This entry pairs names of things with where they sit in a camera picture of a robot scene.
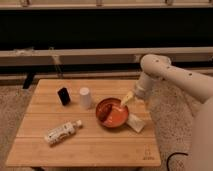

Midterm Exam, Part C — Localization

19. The white paper cup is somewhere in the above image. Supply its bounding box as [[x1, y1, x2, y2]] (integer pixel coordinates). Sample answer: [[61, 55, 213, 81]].
[[79, 87, 92, 109]]

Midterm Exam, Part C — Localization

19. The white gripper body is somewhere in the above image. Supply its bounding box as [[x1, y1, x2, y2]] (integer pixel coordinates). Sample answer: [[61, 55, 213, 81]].
[[134, 72, 155, 100]]

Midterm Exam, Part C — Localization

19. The white plastic bottle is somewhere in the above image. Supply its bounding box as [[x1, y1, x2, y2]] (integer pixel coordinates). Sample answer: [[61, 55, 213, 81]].
[[44, 120, 83, 146]]

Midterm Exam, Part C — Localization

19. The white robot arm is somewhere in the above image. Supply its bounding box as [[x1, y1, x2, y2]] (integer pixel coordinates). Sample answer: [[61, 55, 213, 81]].
[[121, 54, 213, 171]]

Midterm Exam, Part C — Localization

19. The wooden table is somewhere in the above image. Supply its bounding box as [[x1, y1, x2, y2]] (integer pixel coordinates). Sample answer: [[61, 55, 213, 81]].
[[6, 79, 161, 167]]

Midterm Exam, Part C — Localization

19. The white sponge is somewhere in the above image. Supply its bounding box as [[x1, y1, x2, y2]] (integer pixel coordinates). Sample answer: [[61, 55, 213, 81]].
[[127, 114, 145, 133]]

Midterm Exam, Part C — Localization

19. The long grey bench rail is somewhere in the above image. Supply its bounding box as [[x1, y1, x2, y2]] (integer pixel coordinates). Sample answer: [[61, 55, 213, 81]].
[[0, 47, 213, 66]]

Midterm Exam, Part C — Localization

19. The orange ceramic bowl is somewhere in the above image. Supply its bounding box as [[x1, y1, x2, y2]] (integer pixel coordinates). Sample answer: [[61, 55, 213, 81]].
[[95, 98, 129, 128]]

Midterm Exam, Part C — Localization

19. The black cable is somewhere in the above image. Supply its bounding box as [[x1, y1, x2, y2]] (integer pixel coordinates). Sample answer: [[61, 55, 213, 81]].
[[166, 152, 189, 171]]

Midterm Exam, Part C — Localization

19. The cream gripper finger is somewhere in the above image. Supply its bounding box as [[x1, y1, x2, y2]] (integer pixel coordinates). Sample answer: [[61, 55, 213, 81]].
[[120, 91, 134, 106]]

